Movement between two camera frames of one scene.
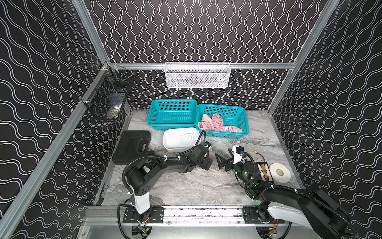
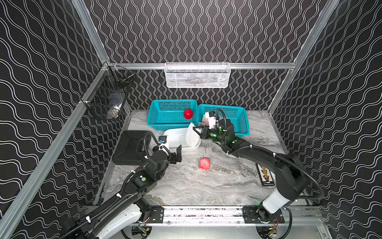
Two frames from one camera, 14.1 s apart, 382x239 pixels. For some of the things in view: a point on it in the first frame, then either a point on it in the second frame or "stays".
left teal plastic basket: (169, 113) stays
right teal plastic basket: (231, 115) stays
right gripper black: (229, 164) to (199, 132)
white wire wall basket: (197, 74) stays
